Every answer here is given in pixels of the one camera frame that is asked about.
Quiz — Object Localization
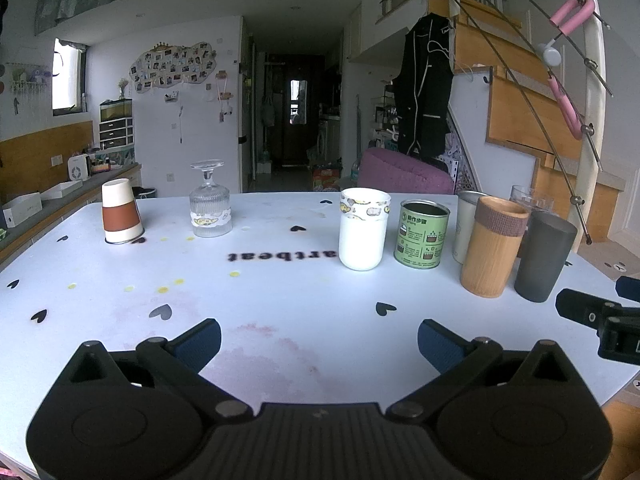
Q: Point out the white flat box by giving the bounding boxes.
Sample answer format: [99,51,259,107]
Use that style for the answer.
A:
[2,192,43,230]

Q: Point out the cream metal cup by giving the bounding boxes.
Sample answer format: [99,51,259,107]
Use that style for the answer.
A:
[452,190,494,265]

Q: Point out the green tin can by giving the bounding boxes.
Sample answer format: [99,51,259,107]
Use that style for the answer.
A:
[393,199,451,271]

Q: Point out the white air purifier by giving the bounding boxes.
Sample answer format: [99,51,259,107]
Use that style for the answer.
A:
[67,155,93,182]

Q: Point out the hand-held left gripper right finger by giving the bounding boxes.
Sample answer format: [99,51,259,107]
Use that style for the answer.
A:
[387,318,582,422]

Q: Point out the grey drawer unit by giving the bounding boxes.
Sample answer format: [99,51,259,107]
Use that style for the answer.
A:
[98,118,135,151]

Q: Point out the photo collage wall board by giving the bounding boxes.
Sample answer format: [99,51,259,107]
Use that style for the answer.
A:
[129,42,218,96]

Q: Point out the colourful cardboard box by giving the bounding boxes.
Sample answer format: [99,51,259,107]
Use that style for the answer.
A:
[312,162,344,192]

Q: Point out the bamboo wooden cup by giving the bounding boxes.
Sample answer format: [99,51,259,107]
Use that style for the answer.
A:
[459,195,530,300]

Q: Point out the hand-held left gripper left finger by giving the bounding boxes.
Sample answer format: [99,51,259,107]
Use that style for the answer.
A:
[65,318,254,424]

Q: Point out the clear drinking glass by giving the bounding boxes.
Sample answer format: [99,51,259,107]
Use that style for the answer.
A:
[509,185,555,217]

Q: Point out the white open tray box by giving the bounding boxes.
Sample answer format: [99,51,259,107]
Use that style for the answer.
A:
[41,180,85,200]

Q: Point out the window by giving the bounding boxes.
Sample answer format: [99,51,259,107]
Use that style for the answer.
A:
[52,38,88,116]

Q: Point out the glass fish tank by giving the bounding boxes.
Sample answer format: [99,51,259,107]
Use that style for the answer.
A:
[99,98,134,122]

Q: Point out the pink clamp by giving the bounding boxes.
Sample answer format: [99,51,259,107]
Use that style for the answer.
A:
[548,77,586,141]
[549,0,596,28]

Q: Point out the ribbed clear glass goblet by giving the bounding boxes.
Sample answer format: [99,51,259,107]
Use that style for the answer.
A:
[189,160,234,239]

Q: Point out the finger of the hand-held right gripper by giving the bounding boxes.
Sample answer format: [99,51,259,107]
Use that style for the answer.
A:
[555,288,640,333]
[615,275,640,304]

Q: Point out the black hanging coat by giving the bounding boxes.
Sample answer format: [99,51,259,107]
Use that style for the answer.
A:
[393,13,455,157]

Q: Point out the white cup with printed band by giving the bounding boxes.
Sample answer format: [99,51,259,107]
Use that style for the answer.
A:
[338,187,392,272]

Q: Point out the brown and white paper cup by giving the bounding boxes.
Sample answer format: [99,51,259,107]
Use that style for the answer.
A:
[101,178,146,245]

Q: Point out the wooden side counter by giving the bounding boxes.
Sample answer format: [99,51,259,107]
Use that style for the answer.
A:
[0,162,143,261]

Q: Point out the white stair post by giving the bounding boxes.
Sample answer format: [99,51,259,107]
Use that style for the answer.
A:
[571,0,608,256]

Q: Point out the purple sofa chair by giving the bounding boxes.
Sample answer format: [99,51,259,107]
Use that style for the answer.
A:
[357,147,456,196]

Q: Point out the dark grey cup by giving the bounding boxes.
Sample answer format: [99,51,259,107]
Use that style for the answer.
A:
[513,210,579,304]

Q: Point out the dark wooden door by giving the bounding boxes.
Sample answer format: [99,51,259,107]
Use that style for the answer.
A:
[280,57,326,167]

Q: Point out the wooden staircase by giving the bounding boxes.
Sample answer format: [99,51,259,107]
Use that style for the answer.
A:
[425,0,626,243]

